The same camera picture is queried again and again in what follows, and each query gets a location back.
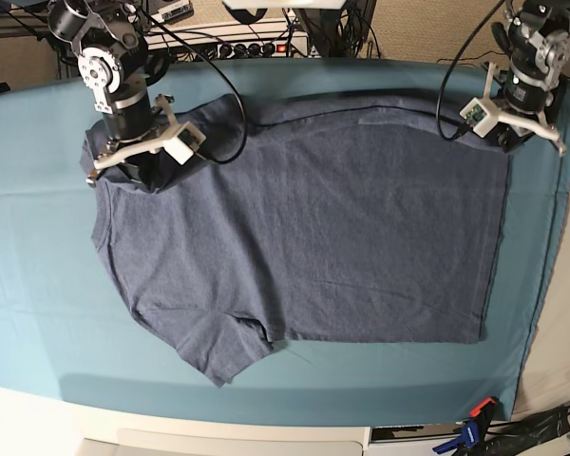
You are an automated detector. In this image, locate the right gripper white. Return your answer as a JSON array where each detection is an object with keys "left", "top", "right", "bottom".
[{"left": 86, "top": 94, "right": 180, "bottom": 186}]

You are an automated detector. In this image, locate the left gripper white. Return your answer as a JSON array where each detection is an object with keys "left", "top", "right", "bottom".
[{"left": 482, "top": 63, "right": 566, "bottom": 156}]

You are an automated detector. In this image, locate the blue-grey heathered T-shirt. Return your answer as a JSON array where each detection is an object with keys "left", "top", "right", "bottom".
[{"left": 92, "top": 96, "right": 509, "bottom": 386}]

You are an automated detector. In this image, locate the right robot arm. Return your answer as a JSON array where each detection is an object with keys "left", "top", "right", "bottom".
[{"left": 47, "top": 1, "right": 178, "bottom": 192}]

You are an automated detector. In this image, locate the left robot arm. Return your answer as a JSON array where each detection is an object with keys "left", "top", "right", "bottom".
[{"left": 473, "top": 1, "right": 570, "bottom": 156}]

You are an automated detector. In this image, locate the teal table cloth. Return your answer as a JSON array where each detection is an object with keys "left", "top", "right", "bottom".
[{"left": 0, "top": 80, "right": 570, "bottom": 427}]

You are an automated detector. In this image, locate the blue orange clamp bottom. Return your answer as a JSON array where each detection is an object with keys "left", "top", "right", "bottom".
[{"left": 432, "top": 396, "right": 499, "bottom": 455}]

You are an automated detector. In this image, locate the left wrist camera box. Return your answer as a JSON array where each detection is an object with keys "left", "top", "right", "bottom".
[{"left": 460, "top": 98, "right": 499, "bottom": 138}]

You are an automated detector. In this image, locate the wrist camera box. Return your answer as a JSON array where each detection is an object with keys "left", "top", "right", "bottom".
[
  {"left": 460, "top": 98, "right": 499, "bottom": 138},
  {"left": 162, "top": 122, "right": 206, "bottom": 165}
]

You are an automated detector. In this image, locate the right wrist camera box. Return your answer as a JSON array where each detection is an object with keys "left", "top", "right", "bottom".
[{"left": 162, "top": 122, "right": 206, "bottom": 165}]

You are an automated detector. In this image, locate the black camera cable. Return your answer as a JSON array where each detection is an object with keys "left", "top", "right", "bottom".
[
  {"left": 123, "top": 0, "right": 251, "bottom": 165},
  {"left": 434, "top": 0, "right": 509, "bottom": 143}
]

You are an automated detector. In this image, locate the white overhead camera mount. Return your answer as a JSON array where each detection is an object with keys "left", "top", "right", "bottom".
[{"left": 223, "top": 0, "right": 346, "bottom": 10}]

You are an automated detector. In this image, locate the black power strip red switch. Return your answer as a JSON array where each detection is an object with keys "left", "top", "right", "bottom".
[{"left": 210, "top": 42, "right": 308, "bottom": 60}]

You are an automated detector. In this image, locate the black cable bundle bottom right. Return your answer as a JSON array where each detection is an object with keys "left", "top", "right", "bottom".
[{"left": 479, "top": 401, "right": 570, "bottom": 456}]

